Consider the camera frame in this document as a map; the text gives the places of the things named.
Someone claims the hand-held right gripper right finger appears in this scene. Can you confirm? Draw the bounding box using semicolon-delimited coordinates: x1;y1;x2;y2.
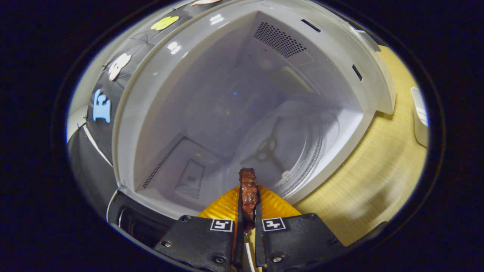
254;184;344;272

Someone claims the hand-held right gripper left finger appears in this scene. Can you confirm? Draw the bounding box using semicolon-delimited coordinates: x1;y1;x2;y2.
153;184;244;272

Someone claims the brown meat slice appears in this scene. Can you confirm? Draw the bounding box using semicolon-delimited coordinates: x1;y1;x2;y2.
238;168;261;231

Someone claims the white microwave oven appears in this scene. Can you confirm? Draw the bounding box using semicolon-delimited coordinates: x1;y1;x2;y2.
107;0;397;250

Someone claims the glass turntable plate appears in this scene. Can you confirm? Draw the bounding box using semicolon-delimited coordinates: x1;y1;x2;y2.
229;100;341;197

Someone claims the white plastic tray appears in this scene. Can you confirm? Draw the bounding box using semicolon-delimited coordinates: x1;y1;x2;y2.
411;87;430;148

